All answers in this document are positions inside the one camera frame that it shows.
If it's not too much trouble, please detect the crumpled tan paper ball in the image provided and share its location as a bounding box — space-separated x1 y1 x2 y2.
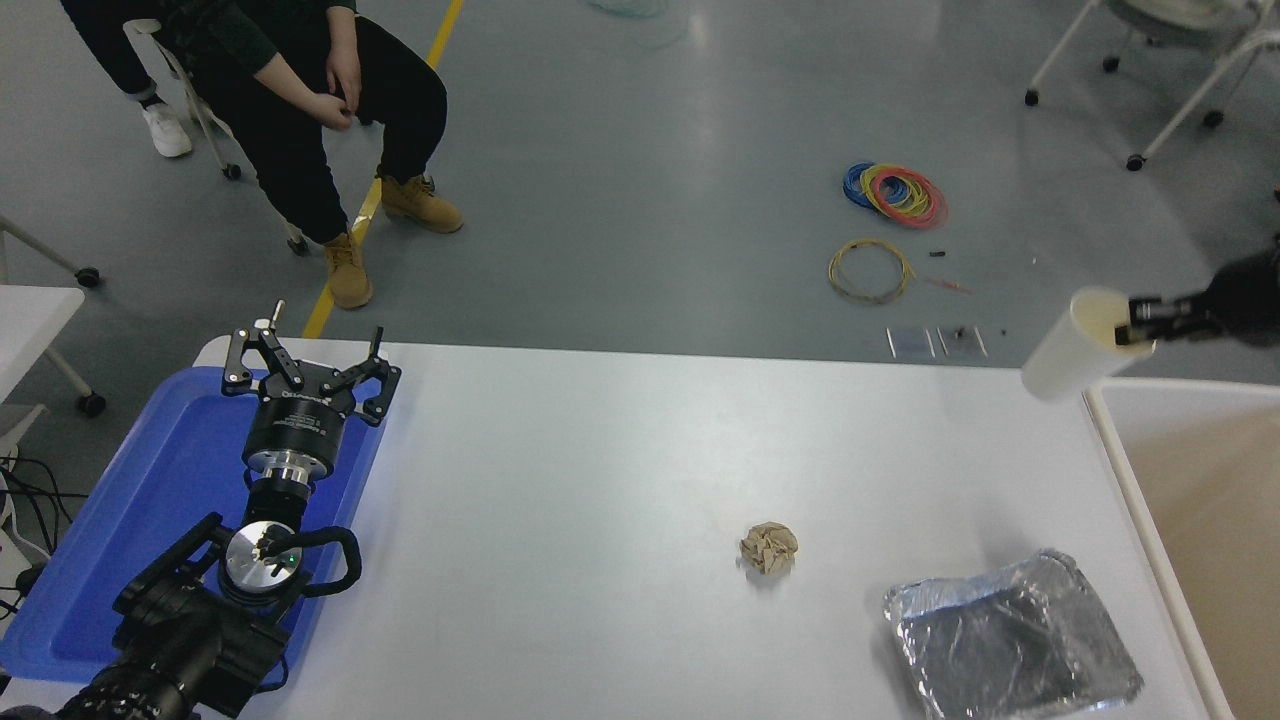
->
740 521 800 576

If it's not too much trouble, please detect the silver foil tray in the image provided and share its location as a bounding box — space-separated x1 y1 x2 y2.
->
883 548 1145 720

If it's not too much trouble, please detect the white paper cup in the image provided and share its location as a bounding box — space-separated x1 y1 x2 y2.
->
1020 287 1158 404

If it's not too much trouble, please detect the seated person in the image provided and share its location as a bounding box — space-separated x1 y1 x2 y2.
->
150 0 464 309

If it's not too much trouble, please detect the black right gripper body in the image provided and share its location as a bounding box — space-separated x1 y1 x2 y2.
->
1200 248 1280 350

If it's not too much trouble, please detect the person with white sneakers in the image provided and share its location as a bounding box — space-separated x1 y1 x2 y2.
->
60 0 193 159

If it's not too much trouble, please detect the blue plastic tray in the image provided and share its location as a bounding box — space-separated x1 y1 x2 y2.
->
0 365 391 686

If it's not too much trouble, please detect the white rolling chair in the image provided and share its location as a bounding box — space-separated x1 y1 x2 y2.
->
125 18 311 256

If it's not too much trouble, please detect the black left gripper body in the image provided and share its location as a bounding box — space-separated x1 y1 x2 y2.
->
243 373 357 472

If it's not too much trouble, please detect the person's right hand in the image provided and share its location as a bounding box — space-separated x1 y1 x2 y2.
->
309 90 354 132

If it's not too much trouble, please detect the pale green wire coil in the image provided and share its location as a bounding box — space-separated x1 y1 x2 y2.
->
585 0 691 49

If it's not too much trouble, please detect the blue wire coil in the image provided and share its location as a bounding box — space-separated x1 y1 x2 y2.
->
843 160 906 208

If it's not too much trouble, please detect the thin yellow wire coil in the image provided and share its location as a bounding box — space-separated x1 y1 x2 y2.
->
828 237 916 305

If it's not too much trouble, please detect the person's left hand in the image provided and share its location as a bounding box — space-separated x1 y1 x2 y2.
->
326 38 364 111

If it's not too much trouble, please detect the large pale bin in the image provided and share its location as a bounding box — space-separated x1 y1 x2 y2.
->
1085 378 1280 720

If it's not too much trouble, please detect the red and yellow wire coil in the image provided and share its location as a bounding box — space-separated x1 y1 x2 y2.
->
862 162 949 229

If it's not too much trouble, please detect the white frame grey seat chair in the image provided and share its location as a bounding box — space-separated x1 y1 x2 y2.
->
1025 0 1280 171

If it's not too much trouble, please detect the white side table with casters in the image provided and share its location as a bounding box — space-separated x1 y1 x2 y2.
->
0 215 109 461

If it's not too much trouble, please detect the black cable bundle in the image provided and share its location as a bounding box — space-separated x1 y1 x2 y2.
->
0 455 91 621

